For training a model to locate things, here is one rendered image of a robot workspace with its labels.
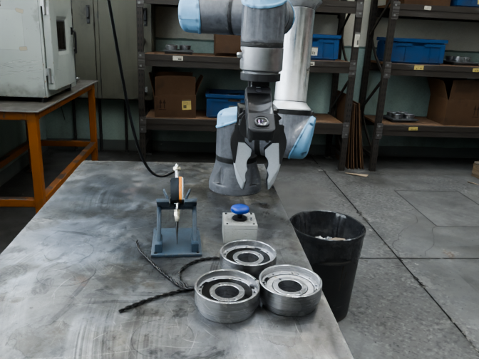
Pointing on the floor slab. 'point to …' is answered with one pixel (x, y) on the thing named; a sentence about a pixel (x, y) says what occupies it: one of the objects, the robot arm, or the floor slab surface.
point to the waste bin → (331, 253)
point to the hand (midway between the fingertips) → (256, 183)
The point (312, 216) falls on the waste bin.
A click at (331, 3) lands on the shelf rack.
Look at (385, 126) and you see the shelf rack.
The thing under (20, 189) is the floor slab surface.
